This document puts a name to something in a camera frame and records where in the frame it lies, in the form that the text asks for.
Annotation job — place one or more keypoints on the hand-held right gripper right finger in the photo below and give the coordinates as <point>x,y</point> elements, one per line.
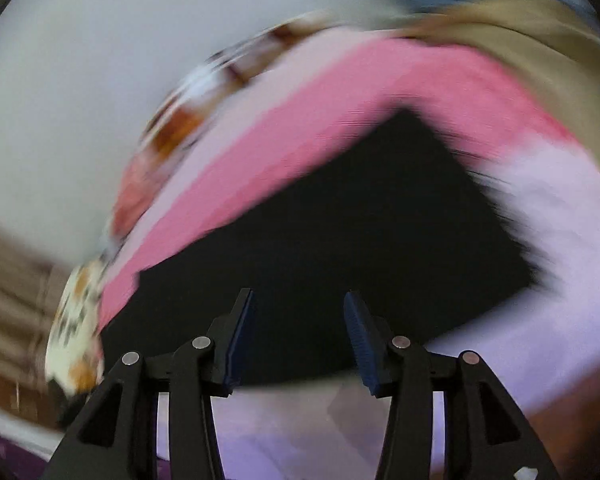
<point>362,347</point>

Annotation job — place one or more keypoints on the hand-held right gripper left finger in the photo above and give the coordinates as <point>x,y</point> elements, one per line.
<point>240,342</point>

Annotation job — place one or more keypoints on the black pants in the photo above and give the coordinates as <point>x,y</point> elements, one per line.
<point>330,220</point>

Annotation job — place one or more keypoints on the orange plaid pillow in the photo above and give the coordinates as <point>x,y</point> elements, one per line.
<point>175,130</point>

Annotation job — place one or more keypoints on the pink checked bed sheet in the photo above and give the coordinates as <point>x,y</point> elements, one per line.
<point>305,125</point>

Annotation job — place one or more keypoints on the brown wooden furniture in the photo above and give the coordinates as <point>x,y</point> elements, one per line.
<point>10,310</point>

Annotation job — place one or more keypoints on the tan cloth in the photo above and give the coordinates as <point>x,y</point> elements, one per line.
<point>530,35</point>

